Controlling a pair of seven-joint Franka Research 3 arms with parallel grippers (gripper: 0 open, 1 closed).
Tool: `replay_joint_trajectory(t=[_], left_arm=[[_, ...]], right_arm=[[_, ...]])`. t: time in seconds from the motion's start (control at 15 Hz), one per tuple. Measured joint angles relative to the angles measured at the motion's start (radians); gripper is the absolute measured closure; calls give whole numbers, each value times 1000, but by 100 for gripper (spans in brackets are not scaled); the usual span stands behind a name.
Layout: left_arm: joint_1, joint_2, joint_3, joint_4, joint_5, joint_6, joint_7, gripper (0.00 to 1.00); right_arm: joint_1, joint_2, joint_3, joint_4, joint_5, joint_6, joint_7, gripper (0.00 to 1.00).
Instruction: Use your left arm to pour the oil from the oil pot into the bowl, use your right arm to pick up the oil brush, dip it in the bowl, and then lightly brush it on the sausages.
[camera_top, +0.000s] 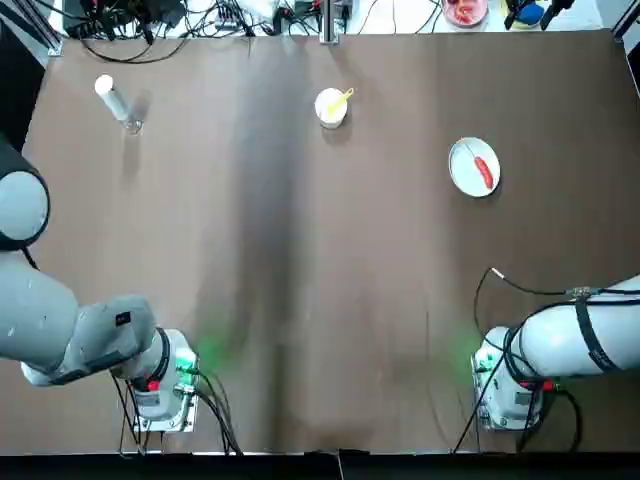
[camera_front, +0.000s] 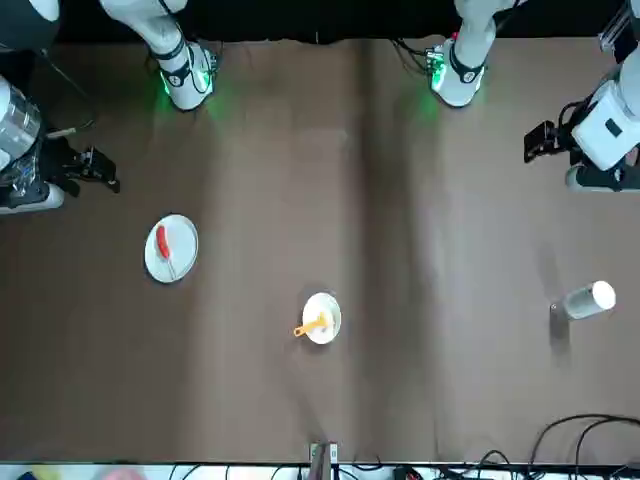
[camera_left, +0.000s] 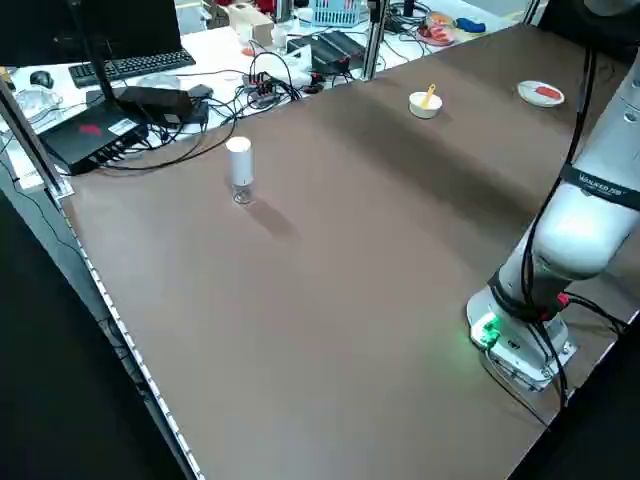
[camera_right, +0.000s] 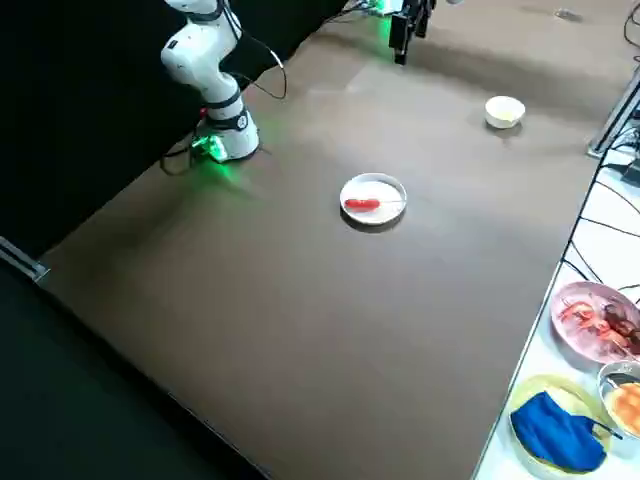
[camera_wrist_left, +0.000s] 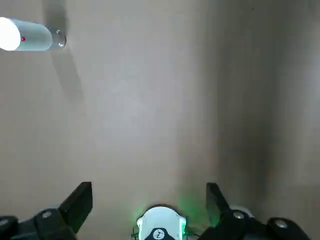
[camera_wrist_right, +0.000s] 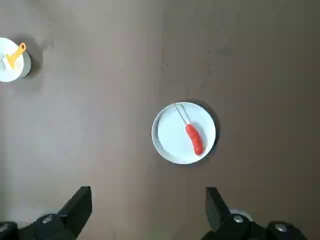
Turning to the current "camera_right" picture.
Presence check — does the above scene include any white bowl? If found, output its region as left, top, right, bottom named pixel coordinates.
left=483, top=95, right=526, bottom=129

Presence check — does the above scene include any metal bowl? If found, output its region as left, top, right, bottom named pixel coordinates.
left=597, top=359, right=640, bottom=441

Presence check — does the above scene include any white round plate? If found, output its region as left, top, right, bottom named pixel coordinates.
left=339, top=172, right=408, bottom=225

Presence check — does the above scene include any red sausage on skewer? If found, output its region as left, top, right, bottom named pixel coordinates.
left=344, top=197, right=406, bottom=212

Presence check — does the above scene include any red cooked shrimp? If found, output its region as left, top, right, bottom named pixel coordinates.
left=560, top=295, right=640, bottom=351

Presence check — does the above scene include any pink plate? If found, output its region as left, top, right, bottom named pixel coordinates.
left=549, top=280, right=640, bottom=364

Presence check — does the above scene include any yellow plate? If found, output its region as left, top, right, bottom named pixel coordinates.
left=508, top=373, right=620, bottom=480

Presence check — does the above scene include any blue cloth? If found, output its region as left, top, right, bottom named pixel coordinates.
left=509, top=391, right=609, bottom=474

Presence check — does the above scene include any orange bread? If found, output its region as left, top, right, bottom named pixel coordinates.
left=607, top=382, right=640, bottom=429

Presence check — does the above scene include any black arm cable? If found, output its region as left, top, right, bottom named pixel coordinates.
left=219, top=9, right=289, bottom=100

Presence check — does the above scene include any aluminium upright post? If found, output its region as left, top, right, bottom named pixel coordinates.
left=588, top=64, right=640, bottom=157

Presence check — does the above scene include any aluminium frame profile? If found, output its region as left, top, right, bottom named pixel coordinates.
left=0, top=234, right=51, bottom=286

